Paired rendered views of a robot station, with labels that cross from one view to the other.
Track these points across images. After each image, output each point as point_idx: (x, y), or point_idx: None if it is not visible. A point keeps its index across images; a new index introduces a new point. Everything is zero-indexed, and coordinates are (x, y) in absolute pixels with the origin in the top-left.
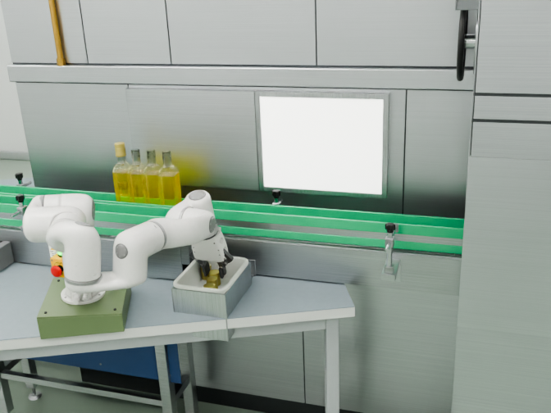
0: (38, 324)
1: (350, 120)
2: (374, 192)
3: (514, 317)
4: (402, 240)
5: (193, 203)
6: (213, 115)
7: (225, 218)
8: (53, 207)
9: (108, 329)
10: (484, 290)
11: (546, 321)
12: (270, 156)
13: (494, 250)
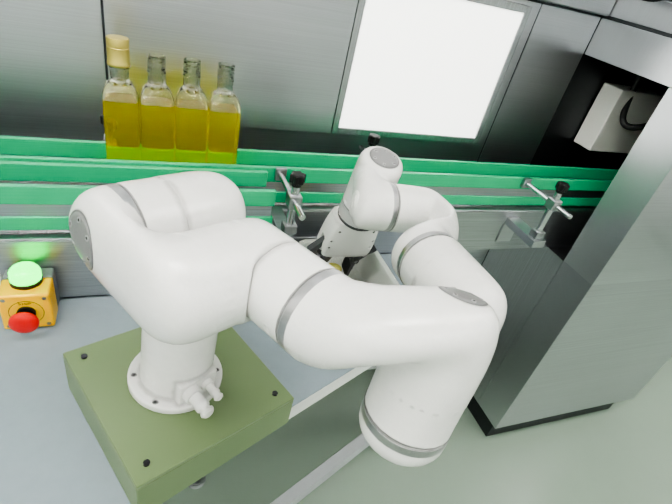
0: (140, 496)
1: (477, 37)
2: (467, 136)
3: (639, 268)
4: (523, 196)
5: (389, 174)
6: (286, 3)
7: (322, 181)
8: (232, 233)
9: (267, 431)
10: (633, 248)
11: (658, 268)
12: (360, 82)
13: (666, 208)
